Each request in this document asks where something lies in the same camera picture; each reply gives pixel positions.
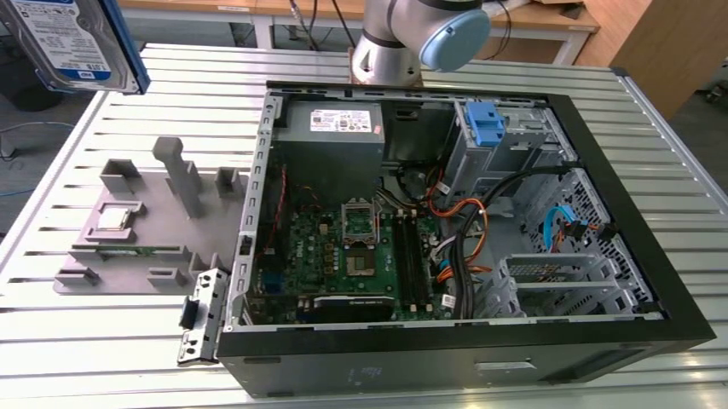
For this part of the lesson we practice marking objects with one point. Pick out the green motherboard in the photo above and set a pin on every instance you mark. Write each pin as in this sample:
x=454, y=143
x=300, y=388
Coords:
x=307, y=264

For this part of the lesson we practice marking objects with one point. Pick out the silver CPU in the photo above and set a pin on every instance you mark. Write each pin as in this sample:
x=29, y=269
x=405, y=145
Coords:
x=113, y=219

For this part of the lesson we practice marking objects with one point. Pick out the green RAM stick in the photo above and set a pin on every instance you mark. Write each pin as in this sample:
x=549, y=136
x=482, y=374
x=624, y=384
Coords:
x=121, y=252

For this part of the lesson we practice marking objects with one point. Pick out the metal slot retention bracket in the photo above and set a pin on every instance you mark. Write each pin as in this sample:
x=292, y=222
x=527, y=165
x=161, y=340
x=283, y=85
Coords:
x=204, y=315

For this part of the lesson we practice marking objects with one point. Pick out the CPU socket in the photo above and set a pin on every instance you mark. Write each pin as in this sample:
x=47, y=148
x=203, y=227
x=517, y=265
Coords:
x=362, y=264

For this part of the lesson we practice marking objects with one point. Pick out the black waste bin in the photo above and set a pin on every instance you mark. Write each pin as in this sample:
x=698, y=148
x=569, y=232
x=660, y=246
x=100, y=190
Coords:
x=33, y=100

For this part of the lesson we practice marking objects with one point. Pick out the white framed desk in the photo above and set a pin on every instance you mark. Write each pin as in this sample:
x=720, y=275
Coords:
x=227, y=10

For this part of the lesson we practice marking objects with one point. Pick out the black graphics card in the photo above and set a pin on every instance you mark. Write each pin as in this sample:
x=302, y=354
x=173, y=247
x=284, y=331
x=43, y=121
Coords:
x=352, y=309

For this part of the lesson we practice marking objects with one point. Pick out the grey metal disk bay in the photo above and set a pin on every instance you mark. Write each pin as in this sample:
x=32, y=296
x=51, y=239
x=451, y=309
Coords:
x=562, y=284

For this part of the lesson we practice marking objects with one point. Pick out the grey power supply unit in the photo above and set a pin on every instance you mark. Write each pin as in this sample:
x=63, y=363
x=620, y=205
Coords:
x=330, y=166

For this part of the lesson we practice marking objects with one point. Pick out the wooden cabinet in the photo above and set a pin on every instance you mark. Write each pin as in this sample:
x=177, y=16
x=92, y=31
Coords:
x=670, y=42

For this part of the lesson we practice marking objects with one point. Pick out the blue plastic bay latch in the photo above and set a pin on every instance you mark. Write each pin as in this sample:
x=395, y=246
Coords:
x=483, y=123

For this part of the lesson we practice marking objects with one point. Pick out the black open PC case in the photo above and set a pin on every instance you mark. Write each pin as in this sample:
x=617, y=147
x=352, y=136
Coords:
x=398, y=362

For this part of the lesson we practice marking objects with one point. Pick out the black RAM slot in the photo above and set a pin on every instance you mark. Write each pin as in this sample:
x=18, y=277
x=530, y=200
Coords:
x=423, y=255
x=401, y=255
x=407, y=255
x=417, y=255

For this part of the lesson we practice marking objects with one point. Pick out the grey metal drive cage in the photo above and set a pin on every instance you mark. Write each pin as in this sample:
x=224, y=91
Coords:
x=511, y=157

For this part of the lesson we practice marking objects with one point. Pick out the wooden top desk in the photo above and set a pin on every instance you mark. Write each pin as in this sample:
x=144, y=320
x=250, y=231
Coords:
x=546, y=23

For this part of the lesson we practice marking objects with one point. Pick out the hard disk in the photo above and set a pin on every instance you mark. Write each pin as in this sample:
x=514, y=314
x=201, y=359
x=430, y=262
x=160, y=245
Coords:
x=68, y=42

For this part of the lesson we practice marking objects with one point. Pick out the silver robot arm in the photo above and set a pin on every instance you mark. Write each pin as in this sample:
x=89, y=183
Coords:
x=386, y=55

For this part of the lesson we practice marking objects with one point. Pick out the grey plastic parts rack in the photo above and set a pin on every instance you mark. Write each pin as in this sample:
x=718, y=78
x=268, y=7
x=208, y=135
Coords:
x=153, y=238

